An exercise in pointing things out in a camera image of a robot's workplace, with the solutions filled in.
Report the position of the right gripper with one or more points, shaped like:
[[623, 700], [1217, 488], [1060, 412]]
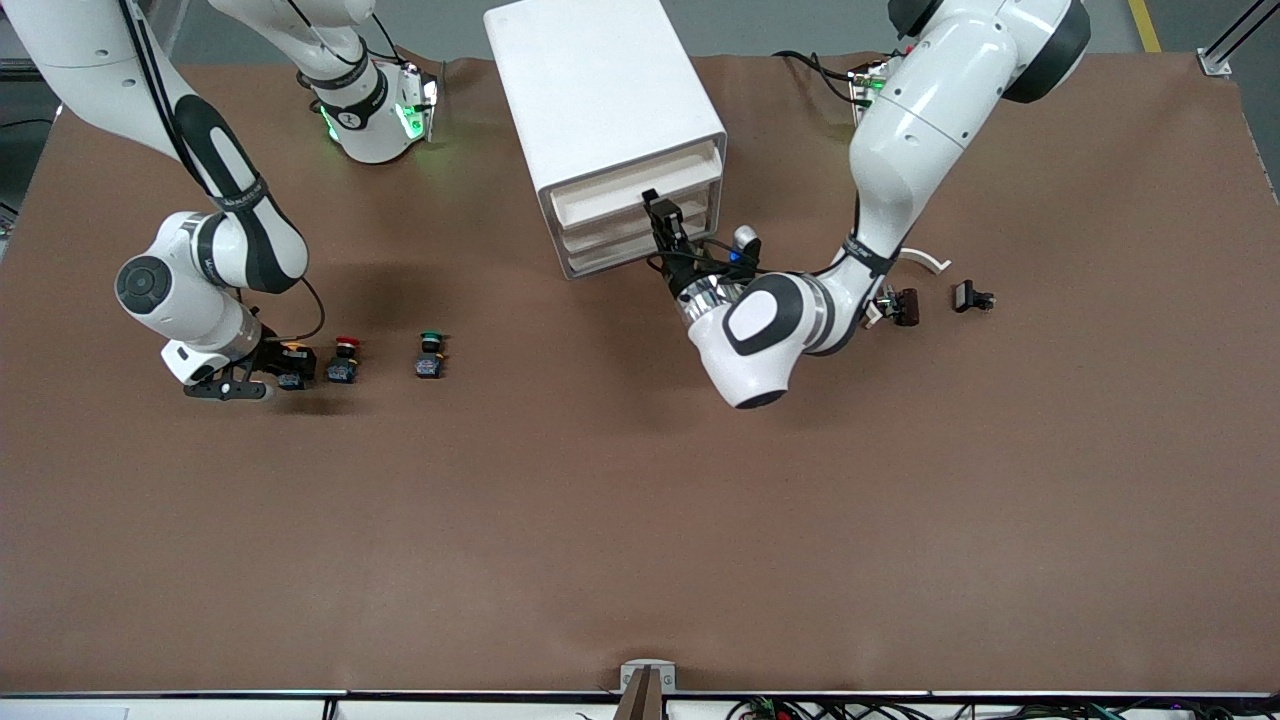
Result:
[[268, 353]]

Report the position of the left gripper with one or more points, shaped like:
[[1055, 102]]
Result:
[[681, 270]]

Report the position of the yellow push button switch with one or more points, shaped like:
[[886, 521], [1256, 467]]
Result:
[[292, 380]]

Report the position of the white plastic drawer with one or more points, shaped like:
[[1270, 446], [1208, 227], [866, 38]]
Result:
[[600, 239], [610, 205], [605, 260]]

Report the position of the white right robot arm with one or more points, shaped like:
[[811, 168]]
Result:
[[100, 60]]

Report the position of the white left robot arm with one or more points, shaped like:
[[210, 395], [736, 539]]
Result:
[[930, 130]]

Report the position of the white drawer cabinet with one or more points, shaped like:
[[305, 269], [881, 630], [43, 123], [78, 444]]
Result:
[[590, 80]]

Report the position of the brown electrical component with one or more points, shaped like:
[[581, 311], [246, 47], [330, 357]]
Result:
[[908, 307]]

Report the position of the white curved plastic part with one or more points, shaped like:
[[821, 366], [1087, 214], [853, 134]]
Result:
[[925, 258]]

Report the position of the brown table cover mat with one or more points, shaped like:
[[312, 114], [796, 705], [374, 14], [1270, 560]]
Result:
[[640, 500]]

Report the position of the small black electrical component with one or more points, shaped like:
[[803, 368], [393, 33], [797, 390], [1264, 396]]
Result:
[[968, 297]]

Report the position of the red push button switch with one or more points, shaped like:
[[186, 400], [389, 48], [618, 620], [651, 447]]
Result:
[[343, 370]]

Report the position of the green push button switch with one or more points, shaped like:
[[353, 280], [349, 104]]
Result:
[[430, 365]]

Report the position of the aluminium frame profiles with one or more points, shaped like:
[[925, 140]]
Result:
[[20, 70]]

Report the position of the grey metal bracket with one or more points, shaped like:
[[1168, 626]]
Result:
[[628, 678]]

